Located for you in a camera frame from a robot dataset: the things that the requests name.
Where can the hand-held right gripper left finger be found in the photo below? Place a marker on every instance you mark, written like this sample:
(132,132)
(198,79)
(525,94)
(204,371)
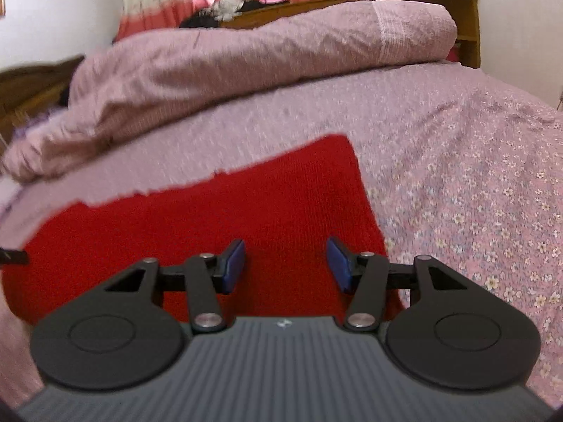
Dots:
(233,266)

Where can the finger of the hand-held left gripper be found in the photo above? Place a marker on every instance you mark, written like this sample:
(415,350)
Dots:
(13,256)

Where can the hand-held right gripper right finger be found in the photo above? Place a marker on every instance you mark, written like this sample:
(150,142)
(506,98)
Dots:
(339,266)

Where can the red knit sweater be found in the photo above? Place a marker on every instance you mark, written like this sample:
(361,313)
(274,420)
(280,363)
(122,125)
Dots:
(264,211)

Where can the dark clothes pile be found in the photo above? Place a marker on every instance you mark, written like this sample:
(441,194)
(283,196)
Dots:
(198,22)

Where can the lavender sheet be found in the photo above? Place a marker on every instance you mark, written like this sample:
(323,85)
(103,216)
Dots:
(9,195)

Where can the purple cloth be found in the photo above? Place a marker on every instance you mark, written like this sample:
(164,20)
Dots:
(31,125)

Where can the pink floral bedsheet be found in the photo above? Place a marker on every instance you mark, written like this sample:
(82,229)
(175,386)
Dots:
(440,162)

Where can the pink quilt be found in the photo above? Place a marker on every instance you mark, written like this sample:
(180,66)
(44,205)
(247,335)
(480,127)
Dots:
(242,74)

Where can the red item in shelf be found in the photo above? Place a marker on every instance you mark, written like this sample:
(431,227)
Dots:
(453,52)

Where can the white crumpled cloth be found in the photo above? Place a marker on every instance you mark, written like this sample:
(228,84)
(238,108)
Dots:
(226,4)

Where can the wooden headboard with shelves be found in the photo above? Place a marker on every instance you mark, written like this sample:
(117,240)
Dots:
(468,17)

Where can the cream and red curtain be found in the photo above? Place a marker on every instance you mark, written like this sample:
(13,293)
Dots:
(145,0)

